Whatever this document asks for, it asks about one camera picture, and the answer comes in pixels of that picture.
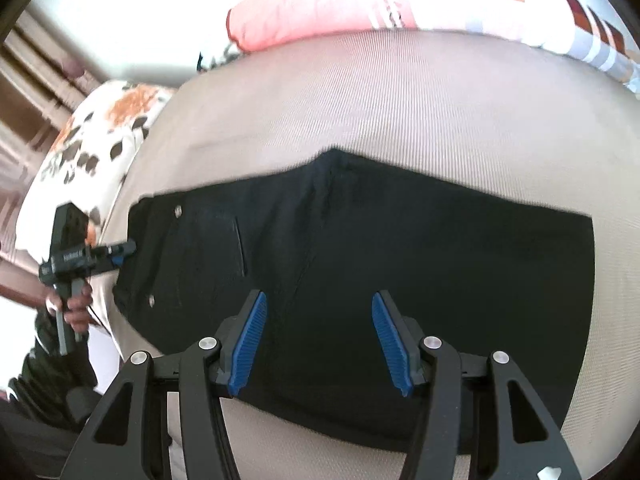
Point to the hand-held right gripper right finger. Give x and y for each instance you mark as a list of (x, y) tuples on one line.
[(390, 345)]

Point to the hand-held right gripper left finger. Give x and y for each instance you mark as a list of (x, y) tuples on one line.
[(250, 340)]

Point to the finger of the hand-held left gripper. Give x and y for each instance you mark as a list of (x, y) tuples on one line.
[(117, 248), (116, 261)]

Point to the black pants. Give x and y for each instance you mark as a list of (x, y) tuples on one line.
[(450, 270)]

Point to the person's left hand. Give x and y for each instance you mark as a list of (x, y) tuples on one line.
[(82, 310)]

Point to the white bed sheet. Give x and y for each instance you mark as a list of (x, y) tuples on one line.
[(107, 360)]

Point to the floral brown white pillow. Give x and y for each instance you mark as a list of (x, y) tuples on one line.
[(100, 130)]

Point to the person's dark clothed leg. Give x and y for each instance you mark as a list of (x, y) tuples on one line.
[(50, 385)]

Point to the brown wooden furniture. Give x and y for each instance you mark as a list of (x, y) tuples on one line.
[(35, 90)]

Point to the beige woven bed mat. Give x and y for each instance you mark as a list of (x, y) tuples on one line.
[(400, 100)]

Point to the pink pillow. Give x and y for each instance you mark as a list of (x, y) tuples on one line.
[(310, 10)]

